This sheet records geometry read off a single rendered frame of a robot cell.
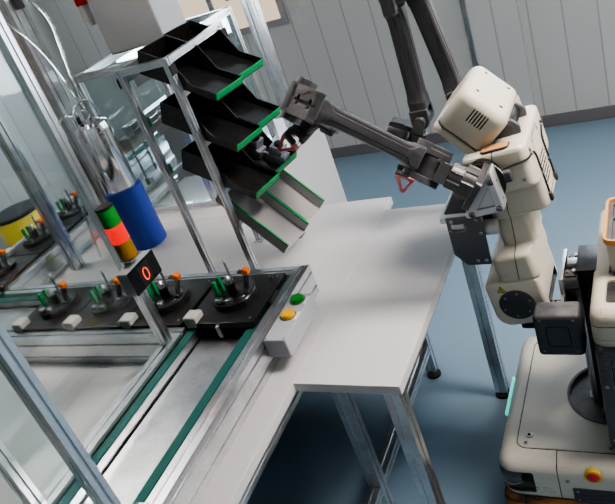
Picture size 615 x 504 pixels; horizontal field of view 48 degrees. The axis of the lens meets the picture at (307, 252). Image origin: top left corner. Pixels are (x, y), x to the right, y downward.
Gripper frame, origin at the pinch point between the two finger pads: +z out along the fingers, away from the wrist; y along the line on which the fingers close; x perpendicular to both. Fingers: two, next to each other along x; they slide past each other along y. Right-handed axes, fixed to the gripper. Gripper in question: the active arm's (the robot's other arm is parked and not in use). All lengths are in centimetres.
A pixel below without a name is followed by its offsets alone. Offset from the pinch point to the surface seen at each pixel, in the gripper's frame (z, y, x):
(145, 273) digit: 15, 64, -3
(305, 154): 84, -106, 24
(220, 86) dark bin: -6.8, 14.4, -26.0
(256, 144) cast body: 8.0, 3.0, -5.5
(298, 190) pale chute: 14.2, -4.3, 16.4
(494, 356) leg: 5, -15, 114
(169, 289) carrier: 42, 43, 10
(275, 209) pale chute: 14.2, 10.4, 14.2
